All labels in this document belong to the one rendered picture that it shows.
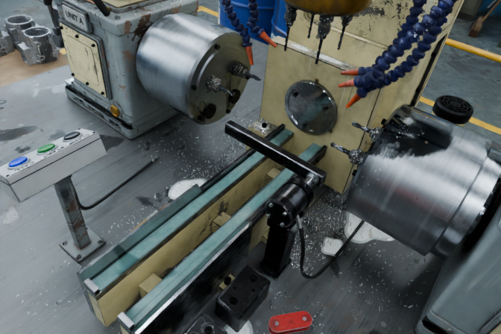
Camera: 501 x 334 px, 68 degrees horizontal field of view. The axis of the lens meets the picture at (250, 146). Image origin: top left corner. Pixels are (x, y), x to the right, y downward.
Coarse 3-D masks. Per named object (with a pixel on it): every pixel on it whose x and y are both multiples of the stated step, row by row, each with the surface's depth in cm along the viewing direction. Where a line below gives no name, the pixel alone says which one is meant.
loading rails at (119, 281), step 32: (256, 160) 92; (320, 160) 98; (192, 192) 81; (224, 192) 84; (160, 224) 75; (192, 224) 79; (224, 224) 76; (256, 224) 80; (128, 256) 69; (160, 256) 74; (192, 256) 70; (224, 256) 71; (96, 288) 62; (128, 288) 70; (160, 288) 65; (192, 288) 66; (224, 288) 76; (128, 320) 59; (160, 320) 61
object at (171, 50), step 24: (168, 24) 91; (192, 24) 91; (144, 48) 92; (168, 48) 88; (192, 48) 86; (216, 48) 86; (240, 48) 95; (144, 72) 93; (168, 72) 88; (192, 72) 85; (216, 72) 91; (240, 72) 95; (168, 96) 92; (192, 96) 89; (216, 96) 96; (240, 96) 106; (192, 120) 94; (216, 120) 102
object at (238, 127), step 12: (228, 132) 85; (240, 132) 82; (252, 132) 82; (252, 144) 82; (264, 144) 79; (276, 156) 79; (288, 156) 77; (288, 168) 78; (300, 168) 76; (312, 168) 75; (324, 180) 75
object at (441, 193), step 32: (384, 128) 67; (416, 128) 66; (448, 128) 66; (352, 160) 73; (384, 160) 65; (416, 160) 63; (448, 160) 62; (480, 160) 61; (352, 192) 69; (384, 192) 65; (416, 192) 62; (448, 192) 60; (480, 192) 60; (384, 224) 69; (416, 224) 64; (448, 224) 61
